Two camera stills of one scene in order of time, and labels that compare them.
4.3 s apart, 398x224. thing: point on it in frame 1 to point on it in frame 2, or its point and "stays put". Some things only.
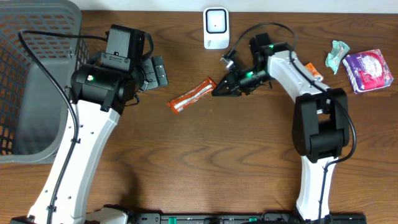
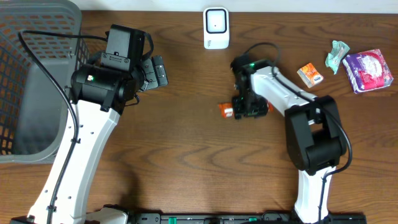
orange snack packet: (316, 75) stays put
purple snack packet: (367, 70) stays put
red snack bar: (188, 98) to (227, 109)
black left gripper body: (154, 73) stays put
